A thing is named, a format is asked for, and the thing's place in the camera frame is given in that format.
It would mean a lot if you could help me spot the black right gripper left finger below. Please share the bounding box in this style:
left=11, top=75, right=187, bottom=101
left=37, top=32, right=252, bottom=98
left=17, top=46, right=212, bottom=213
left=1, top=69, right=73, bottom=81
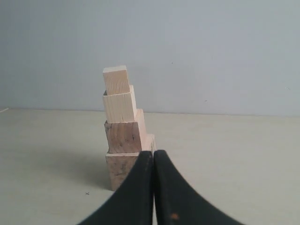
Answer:
left=80, top=151, right=153, bottom=225

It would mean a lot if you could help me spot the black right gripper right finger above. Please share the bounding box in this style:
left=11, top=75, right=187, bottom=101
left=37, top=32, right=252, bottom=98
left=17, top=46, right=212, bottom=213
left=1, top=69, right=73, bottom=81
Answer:
left=153, top=150, right=241, bottom=225

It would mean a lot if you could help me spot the second largest wooden cube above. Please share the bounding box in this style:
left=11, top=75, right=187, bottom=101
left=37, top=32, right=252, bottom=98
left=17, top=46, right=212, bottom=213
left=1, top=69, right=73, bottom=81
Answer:
left=104, top=109, right=147, bottom=153

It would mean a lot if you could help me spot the smallest wooden cube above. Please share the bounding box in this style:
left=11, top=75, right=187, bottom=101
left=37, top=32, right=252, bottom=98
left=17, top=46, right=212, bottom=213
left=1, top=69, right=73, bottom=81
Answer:
left=103, top=65, right=130, bottom=95

